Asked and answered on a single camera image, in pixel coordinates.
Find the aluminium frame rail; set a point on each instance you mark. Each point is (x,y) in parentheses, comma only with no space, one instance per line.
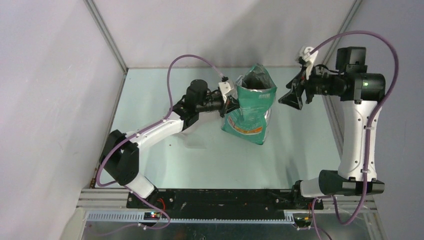
(120,205)

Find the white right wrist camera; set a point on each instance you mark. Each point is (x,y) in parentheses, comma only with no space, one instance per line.
(307,56)

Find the clear plastic scoop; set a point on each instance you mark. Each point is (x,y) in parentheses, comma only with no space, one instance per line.
(192,140)

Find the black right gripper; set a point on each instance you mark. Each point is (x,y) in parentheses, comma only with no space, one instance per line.
(293,97)

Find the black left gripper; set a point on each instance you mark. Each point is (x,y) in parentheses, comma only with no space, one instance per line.
(230,105)

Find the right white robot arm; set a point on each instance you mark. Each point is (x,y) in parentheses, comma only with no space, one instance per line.
(360,92)

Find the controller board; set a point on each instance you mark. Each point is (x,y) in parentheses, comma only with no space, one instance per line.
(152,216)
(303,223)

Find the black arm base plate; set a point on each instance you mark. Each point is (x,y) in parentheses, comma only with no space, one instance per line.
(230,204)

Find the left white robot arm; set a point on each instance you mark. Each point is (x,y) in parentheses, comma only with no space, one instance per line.
(120,157)

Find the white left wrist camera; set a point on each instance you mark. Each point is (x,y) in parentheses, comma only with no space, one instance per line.
(227,89)

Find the right controller board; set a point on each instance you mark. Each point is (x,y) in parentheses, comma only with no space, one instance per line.
(303,223)

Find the teal pet food bag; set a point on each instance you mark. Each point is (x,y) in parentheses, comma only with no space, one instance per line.
(256,93)

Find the left controller board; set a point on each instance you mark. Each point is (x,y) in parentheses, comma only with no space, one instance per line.
(152,216)

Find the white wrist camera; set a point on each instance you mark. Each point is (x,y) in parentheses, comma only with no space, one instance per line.
(227,89)
(307,56)

